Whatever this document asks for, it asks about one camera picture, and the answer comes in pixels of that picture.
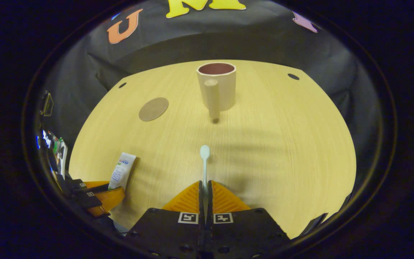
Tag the black backdrop cloth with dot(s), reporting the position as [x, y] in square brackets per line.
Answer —
[178, 46]

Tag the white toothpaste tube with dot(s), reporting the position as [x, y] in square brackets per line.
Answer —
[120, 172]

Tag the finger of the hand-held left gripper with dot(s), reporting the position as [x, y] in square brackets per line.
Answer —
[79, 185]
[106, 201]

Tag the pale green toothbrush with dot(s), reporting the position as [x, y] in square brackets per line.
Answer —
[205, 153]

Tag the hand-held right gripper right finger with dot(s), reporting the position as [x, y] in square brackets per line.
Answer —
[243, 233]

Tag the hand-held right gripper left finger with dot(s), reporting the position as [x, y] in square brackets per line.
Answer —
[171, 233]

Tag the white cluttered side table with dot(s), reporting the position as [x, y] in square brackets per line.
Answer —
[63, 154]

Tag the round brown coaster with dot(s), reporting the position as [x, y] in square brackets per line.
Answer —
[153, 109]

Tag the beige cup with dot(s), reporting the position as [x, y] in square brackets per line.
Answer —
[225, 90]

